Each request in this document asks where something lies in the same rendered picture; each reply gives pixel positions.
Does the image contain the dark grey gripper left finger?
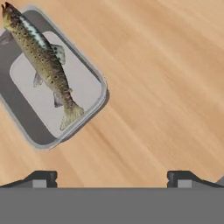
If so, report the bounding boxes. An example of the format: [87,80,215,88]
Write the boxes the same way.
[0,170,59,189]

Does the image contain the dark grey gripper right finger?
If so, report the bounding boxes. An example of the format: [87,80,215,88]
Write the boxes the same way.
[166,170,224,189]

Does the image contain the spotted brown fish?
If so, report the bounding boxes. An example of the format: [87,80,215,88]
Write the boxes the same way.
[1,1,86,131]

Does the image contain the grey rectangular container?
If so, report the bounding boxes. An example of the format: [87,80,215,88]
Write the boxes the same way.
[0,3,109,151]

